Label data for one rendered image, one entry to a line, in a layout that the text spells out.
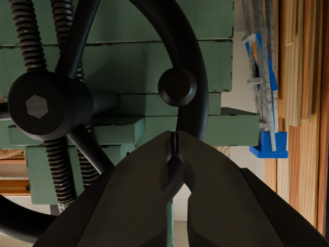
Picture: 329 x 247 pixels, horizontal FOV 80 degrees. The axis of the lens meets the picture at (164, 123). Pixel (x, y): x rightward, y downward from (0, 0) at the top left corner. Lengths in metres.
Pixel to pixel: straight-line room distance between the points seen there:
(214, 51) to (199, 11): 0.07
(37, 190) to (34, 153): 0.06
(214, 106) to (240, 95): 2.56
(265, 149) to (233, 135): 0.82
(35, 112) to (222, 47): 0.30
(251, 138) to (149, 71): 0.22
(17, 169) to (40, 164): 3.49
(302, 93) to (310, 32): 0.39
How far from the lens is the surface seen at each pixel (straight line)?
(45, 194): 0.35
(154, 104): 0.36
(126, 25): 0.39
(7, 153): 0.55
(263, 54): 1.15
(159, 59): 0.37
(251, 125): 0.39
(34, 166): 0.34
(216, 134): 0.38
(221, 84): 0.37
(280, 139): 1.22
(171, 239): 0.90
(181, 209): 3.27
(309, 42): 1.64
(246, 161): 3.11
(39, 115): 0.19
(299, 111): 1.66
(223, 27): 0.39
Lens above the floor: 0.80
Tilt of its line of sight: 8 degrees up
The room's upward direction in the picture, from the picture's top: 179 degrees clockwise
